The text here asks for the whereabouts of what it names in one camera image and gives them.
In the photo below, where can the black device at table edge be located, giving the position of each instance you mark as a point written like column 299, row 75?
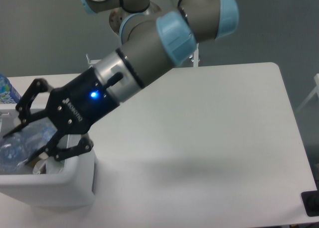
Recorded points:
column 311, row 202

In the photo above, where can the white plastic trash can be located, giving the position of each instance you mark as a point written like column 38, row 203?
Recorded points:
column 73, row 187

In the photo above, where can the blue labelled water bottle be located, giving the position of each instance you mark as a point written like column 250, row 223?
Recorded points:
column 8, row 94

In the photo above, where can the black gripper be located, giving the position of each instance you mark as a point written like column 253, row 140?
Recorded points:
column 73, row 107

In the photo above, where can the white pedestal foot bracket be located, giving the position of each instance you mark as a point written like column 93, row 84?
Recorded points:
column 193, row 58

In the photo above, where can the white frame at right edge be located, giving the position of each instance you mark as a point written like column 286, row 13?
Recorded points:
column 314, row 93

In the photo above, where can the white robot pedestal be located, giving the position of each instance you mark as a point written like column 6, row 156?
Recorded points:
column 118, row 15

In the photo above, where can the clear plastic bottle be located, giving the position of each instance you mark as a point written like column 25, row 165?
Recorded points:
column 16, row 149

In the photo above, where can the trash inside the can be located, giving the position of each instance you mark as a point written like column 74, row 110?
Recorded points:
column 40, row 167

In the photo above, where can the white plastic bag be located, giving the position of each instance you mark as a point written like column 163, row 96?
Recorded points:
column 52, row 166

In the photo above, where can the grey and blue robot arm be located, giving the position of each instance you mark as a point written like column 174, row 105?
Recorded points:
column 151, row 45

